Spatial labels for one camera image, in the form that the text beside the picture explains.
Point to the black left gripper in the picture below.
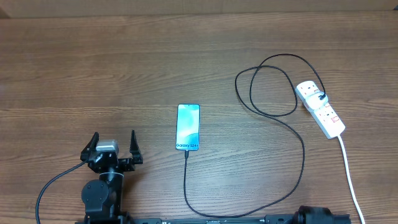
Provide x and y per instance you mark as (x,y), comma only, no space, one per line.
(128,163)

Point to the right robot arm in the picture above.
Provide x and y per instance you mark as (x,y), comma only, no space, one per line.
(313,215)

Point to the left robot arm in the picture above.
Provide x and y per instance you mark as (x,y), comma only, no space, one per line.
(103,196)

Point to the white charger plug adapter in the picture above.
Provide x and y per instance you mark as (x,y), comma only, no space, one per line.
(315,101)

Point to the white power strip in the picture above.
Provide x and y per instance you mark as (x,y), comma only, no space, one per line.
(326,117)

